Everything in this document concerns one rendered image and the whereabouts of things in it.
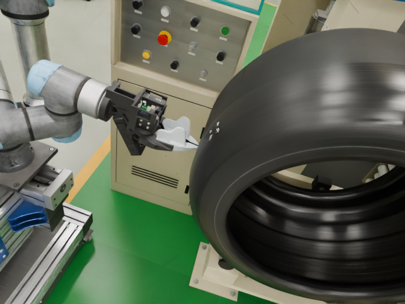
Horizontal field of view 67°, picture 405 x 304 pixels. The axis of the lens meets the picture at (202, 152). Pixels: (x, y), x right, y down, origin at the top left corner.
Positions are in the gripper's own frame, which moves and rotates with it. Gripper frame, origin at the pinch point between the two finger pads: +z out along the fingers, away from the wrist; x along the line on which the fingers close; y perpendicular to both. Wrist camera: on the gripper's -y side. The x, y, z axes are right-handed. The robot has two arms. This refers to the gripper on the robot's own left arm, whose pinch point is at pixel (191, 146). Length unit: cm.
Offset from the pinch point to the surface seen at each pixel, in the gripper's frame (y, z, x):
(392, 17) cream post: 32, 29, 28
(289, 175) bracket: -19.9, 34.0, 26.8
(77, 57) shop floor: -130, -131, 197
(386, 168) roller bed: -10, 65, 39
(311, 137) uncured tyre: 21.9, 14.6, -12.6
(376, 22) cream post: 30.2, 27.3, 28.0
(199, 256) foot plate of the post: -114, 30, 41
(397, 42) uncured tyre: 32.9, 24.0, 6.1
